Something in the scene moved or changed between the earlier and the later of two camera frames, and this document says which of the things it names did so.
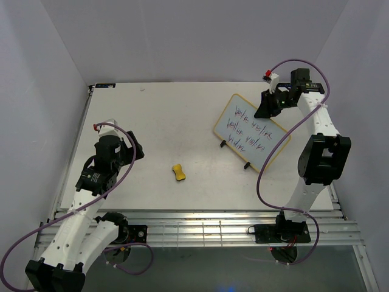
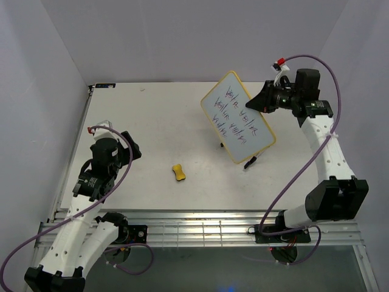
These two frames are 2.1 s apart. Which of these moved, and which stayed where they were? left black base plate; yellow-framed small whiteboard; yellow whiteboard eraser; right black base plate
Moved: yellow-framed small whiteboard
Stayed: yellow whiteboard eraser; left black base plate; right black base plate
